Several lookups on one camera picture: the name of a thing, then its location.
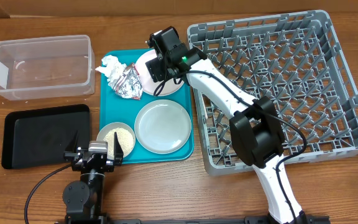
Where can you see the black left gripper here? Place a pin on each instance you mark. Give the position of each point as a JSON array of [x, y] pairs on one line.
[[71, 150]]

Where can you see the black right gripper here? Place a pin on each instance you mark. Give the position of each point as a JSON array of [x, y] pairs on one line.
[[155, 70]]

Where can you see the gray plate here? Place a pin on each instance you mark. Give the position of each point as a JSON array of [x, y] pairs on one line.
[[162, 126]]

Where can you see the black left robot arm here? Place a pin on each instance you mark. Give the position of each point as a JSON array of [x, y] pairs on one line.
[[83, 198]]

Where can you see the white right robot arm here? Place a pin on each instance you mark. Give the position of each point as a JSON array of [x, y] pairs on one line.
[[255, 128]]

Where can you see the gray dishwasher rack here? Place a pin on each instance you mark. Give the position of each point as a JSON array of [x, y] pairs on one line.
[[297, 61]]

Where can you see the gray bowl of grains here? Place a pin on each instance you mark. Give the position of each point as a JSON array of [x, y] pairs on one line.
[[125, 136]]

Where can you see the crumpled foil wrapper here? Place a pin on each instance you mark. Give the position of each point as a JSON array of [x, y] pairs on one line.
[[125, 82]]

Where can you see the teal serving tray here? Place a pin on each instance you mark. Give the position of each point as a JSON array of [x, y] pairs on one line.
[[113, 108]]

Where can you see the crumpled white napkin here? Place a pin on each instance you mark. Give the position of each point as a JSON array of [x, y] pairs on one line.
[[111, 67]]

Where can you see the black plastic tray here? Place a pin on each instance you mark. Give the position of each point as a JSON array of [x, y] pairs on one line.
[[39, 137]]

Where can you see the clear plastic bin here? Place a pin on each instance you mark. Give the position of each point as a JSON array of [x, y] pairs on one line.
[[46, 67]]

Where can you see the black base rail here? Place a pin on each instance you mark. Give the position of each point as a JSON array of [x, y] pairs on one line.
[[247, 220]]

